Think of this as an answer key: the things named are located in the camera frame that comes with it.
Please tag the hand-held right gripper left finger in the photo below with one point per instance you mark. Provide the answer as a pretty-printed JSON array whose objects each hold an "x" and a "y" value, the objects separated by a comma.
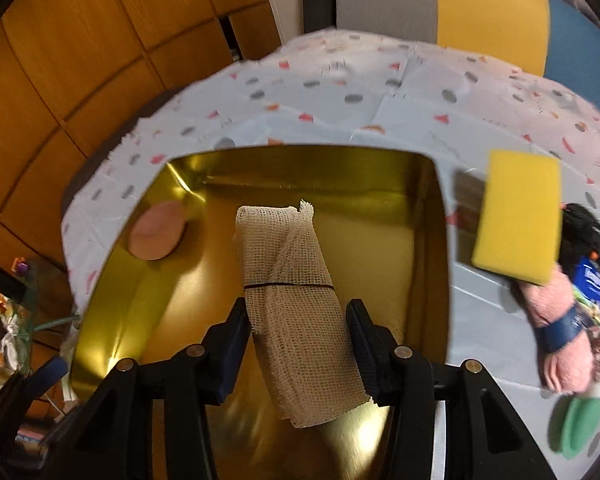
[{"x": 230, "y": 360}]

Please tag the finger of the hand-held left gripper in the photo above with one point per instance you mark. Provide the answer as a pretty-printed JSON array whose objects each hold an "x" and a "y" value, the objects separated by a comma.
[{"x": 45, "y": 372}]

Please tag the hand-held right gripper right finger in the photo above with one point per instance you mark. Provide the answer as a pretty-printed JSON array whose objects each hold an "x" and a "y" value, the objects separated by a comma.
[{"x": 361, "y": 352}]

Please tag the beige gauze cloth roll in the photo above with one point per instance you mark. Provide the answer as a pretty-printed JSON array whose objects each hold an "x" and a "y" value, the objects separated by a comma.
[{"x": 290, "y": 270}]

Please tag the gold metal tray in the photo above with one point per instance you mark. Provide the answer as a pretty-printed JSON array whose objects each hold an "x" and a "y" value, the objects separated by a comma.
[{"x": 380, "y": 220}]

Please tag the pink towel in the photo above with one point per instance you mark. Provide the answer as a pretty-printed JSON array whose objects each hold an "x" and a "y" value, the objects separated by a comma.
[{"x": 565, "y": 365}]

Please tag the yellow sponge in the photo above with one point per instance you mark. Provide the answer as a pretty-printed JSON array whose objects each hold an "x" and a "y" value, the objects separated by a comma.
[{"x": 520, "y": 215}]

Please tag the green silicone bottle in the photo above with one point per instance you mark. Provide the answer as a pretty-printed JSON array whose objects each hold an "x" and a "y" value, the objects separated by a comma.
[{"x": 577, "y": 425}]

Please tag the black braided beaded wig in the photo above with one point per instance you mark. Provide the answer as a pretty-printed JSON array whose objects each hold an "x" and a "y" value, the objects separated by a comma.
[{"x": 585, "y": 230}]

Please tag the pile of plastic clutter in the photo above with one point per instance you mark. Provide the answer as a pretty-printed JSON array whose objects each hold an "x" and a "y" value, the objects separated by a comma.
[{"x": 10, "y": 320}]

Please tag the pink round makeup puff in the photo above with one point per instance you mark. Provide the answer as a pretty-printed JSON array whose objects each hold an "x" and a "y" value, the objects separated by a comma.
[{"x": 157, "y": 232}]

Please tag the blue tissue packet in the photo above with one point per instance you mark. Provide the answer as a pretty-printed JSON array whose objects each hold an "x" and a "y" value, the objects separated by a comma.
[{"x": 592, "y": 280}]

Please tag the patterned white tablecloth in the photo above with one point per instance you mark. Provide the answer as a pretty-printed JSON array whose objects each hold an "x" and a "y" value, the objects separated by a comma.
[{"x": 330, "y": 100}]

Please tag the wooden cabinet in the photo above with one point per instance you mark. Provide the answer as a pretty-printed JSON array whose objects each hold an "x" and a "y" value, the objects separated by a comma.
[{"x": 80, "y": 60}]

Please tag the grey yellow blue chair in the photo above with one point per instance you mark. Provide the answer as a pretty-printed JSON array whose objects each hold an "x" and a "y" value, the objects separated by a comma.
[{"x": 490, "y": 10}]

